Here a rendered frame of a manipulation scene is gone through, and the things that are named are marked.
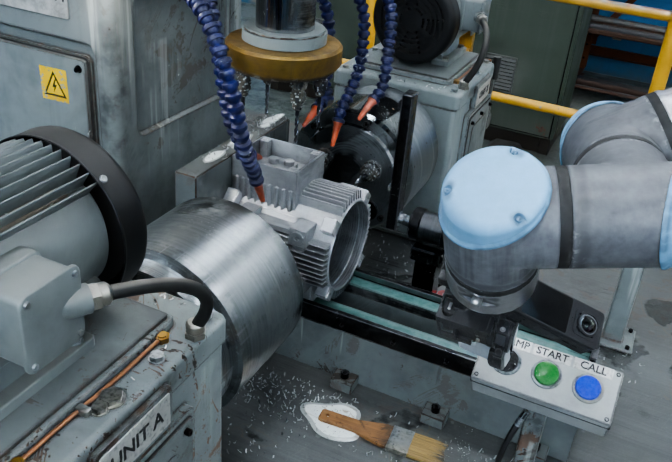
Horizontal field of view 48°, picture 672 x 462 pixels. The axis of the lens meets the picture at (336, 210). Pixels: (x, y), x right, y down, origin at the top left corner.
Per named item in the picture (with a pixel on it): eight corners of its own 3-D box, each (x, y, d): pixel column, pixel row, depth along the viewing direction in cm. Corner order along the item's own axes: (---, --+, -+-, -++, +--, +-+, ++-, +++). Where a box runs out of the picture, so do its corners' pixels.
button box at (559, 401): (470, 389, 98) (469, 375, 94) (487, 341, 101) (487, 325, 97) (605, 438, 92) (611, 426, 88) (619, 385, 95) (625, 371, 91)
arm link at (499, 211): (564, 230, 59) (435, 233, 60) (552, 299, 69) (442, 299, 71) (555, 134, 64) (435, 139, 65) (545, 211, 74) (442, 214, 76)
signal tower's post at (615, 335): (587, 341, 143) (647, 138, 123) (593, 320, 150) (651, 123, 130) (630, 355, 140) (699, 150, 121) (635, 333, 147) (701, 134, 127)
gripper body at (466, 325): (459, 282, 90) (456, 231, 80) (530, 304, 87) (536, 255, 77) (437, 339, 87) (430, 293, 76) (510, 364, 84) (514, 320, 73)
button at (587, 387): (571, 398, 91) (572, 393, 90) (577, 375, 93) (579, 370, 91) (596, 407, 90) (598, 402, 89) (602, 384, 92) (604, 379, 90)
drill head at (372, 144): (267, 228, 148) (272, 108, 137) (352, 157, 182) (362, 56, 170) (385, 265, 140) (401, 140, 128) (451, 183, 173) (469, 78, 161)
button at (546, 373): (530, 383, 93) (531, 379, 92) (537, 362, 94) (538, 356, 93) (554, 392, 92) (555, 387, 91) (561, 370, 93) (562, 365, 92)
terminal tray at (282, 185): (230, 195, 125) (230, 155, 122) (262, 172, 134) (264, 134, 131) (293, 214, 121) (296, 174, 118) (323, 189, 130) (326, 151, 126)
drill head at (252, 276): (2, 449, 94) (-28, 283, 83) (176, 304, 124) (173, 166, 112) (166, 532, 86) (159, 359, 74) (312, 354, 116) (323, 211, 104)
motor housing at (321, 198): (215, 283, 129) (216, 184, 120) (271, 236, 145) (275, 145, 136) (319, 321, 122) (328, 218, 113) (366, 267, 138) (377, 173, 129)
